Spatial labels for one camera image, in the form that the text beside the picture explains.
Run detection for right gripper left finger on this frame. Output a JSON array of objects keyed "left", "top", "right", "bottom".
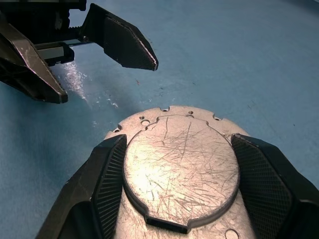
[{"left": 34, "top": 134, "right": 128, "bottom": 239}]

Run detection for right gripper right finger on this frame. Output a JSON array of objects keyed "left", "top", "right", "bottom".
[{"left": 230, "top": 133, "right": 319, "bottom": 239}]

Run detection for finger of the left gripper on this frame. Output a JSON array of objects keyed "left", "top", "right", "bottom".
[
  {"left": 0, "top": 14, "right": 68, "bottom": 104},
  {"left": 79, "top": 3, "right": 159, "bottom": 72}
]

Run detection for silver hinged motor lid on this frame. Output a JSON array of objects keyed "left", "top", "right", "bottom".
[{"left": 103, "top": 105, "right": 257, "bottom": 239}]

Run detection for blue table cover sheet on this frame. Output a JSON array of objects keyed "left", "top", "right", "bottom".
[{"left": 0, "top": 0, "right": 319, "bottom": 239}]

